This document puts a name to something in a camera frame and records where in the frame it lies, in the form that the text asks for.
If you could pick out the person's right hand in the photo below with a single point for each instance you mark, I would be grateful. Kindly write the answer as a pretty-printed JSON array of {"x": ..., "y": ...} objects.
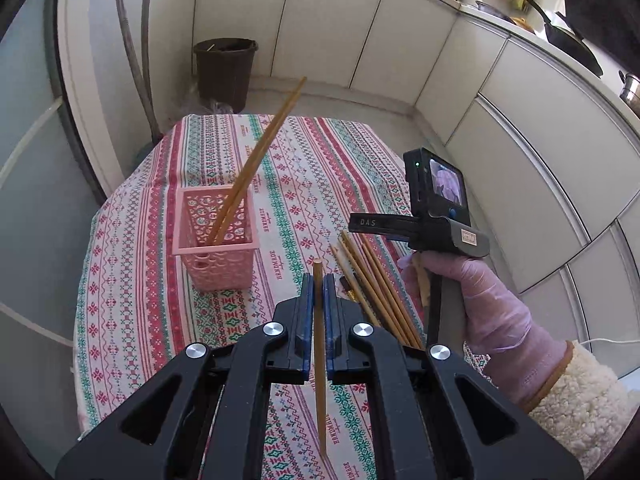
[{"x": 495, "y": 320}]

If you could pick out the dark brown trash bin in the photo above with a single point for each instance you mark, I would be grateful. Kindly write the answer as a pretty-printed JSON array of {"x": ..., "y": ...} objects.
[{"x": 225, "y": 75}]

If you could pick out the white kitchen cabinets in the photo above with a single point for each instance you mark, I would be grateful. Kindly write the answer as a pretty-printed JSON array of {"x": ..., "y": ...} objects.
[{"x": 325, "y": 20}]

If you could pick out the dark range hood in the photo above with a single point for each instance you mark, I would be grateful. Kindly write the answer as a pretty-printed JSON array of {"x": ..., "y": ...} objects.
[{"x": 600, "y": 0}]

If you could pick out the grey metal pole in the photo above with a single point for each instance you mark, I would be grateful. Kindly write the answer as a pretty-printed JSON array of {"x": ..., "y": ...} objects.
[
  {"x": 129, "y": 40},
  {"x": 146, "y": 35}
]

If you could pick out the frosted glass door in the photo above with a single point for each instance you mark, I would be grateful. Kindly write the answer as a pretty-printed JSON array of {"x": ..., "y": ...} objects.
[{"x": 35, "y": 210}]

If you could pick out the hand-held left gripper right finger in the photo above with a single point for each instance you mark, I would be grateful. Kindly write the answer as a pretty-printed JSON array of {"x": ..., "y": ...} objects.
[{"x": 330, "y": 320}]

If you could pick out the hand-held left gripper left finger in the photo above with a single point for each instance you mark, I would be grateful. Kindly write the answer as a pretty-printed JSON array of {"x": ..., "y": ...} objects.
[{"x": 307, "y": 320}]

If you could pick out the clear plastic bag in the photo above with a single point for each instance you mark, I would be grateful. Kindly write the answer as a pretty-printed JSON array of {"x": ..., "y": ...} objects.
[{"x": 217, "y": 107}]

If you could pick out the person's right forearm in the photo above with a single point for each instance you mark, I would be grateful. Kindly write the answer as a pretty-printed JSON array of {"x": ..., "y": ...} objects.
[{"x": 575, "y": 410}]

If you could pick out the steel cooking pot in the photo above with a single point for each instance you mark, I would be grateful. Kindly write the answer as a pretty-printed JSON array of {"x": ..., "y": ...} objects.
[{"x": 492, "y": 10}]

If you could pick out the black wok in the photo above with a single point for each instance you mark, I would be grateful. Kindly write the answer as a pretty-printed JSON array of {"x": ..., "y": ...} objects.
[{"x": 575, "y": 45}]

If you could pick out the dark wooden chopstick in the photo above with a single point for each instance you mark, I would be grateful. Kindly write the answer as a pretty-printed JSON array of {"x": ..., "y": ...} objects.
[{"x": 348, "y": 287}]

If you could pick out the patterned tablecloth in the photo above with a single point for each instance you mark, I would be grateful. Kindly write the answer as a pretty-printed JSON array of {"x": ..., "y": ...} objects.
[{"x": 150, "y": 260}]

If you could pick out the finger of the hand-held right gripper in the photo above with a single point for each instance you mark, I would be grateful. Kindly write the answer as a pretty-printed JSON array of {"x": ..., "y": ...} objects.
[{"x": 375, "y": 223}]

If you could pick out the pink plastic utensil basket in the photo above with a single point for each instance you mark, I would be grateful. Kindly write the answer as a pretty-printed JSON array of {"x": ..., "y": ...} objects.
[{"x": 220, "y": 270}]

